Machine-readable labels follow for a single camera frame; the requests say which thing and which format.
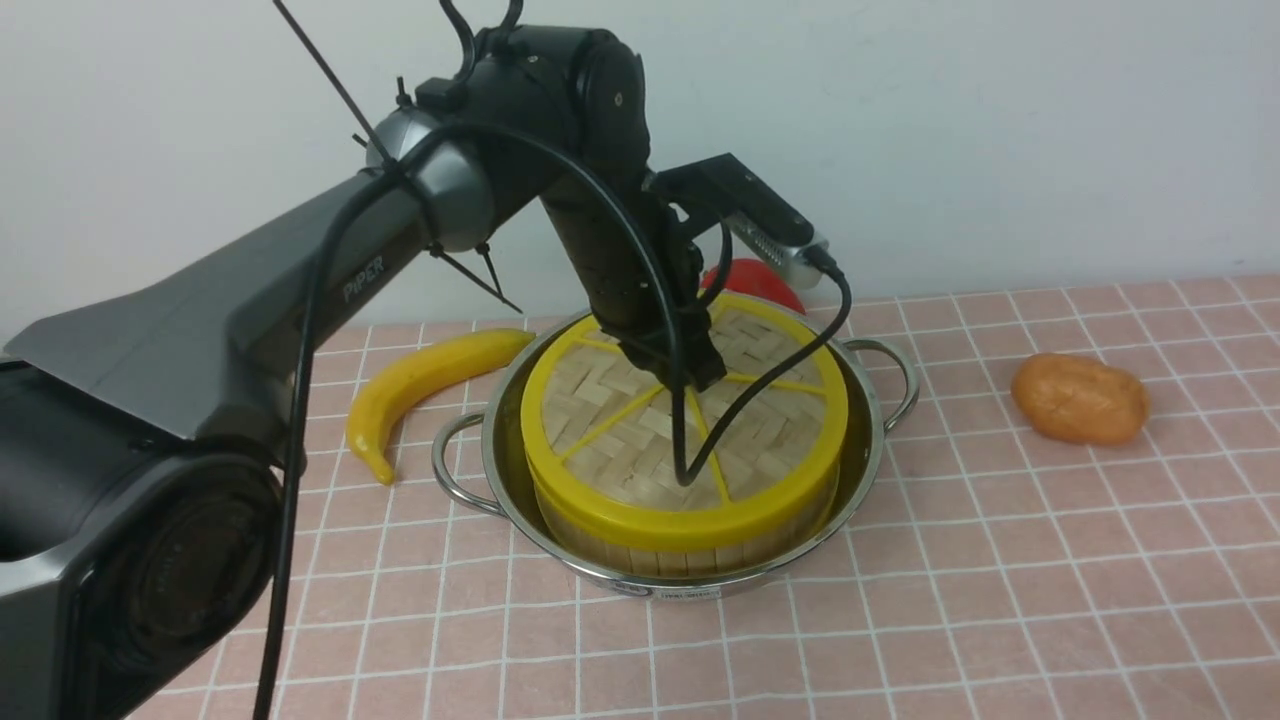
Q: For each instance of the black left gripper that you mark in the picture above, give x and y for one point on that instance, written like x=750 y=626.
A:
x=620 y=294

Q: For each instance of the yellow woven bamboo steamer lid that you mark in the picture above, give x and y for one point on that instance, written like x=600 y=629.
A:
x=586 y=409

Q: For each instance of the yellow-rimmed bamboo steamer basket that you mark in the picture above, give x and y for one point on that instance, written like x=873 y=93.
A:
x=650 y=526

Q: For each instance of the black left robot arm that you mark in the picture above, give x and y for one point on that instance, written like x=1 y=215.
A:
x=153 y=444

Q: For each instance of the stainless steel pot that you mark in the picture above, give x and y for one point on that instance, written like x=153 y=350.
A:
x=480 y=462

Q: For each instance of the red bell pepper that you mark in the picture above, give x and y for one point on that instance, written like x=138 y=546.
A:
x=751 y=277

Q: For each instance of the yellow plastic banana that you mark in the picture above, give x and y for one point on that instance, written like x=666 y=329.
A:
x=393 y=393

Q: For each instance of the orange-brown potato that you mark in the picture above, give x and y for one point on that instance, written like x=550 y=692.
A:
x=1080 y=400

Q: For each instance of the pink checked tablecloth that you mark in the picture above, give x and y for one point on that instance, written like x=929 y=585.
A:
x=992 y=573

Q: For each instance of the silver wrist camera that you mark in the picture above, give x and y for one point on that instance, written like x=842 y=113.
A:
x=722 y=191

